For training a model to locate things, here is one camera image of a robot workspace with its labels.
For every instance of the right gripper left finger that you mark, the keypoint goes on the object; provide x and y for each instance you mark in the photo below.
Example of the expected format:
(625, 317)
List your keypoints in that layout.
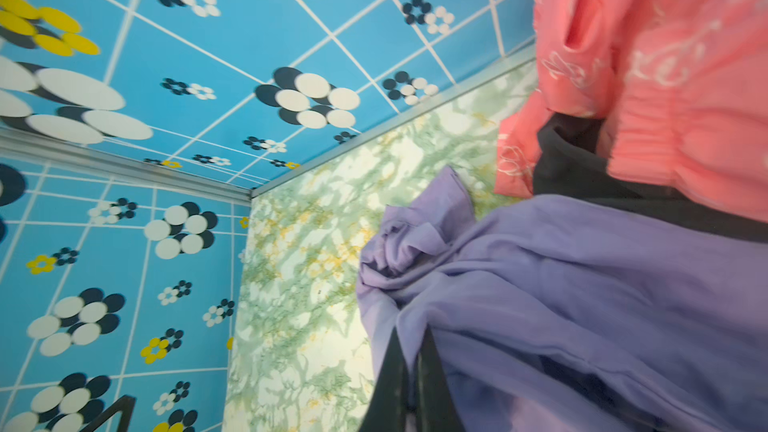
(122, 407)

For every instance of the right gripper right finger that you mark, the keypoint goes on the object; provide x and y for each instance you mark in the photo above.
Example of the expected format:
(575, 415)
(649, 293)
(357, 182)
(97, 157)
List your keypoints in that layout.
(413, 398)

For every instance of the purple cloth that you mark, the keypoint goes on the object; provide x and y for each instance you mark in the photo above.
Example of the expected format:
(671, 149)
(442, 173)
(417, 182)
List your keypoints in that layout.
(556, 314)

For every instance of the black cloth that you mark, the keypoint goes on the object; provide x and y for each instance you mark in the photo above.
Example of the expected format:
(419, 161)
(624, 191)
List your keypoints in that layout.
(569, 166)

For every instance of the pink patterned cloth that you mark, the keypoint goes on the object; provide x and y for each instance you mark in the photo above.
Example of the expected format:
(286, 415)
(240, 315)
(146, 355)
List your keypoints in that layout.
(679, 85)

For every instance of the left corner aluminium post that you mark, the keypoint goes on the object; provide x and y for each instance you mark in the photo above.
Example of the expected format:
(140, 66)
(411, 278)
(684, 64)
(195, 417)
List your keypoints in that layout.
(92, 162)

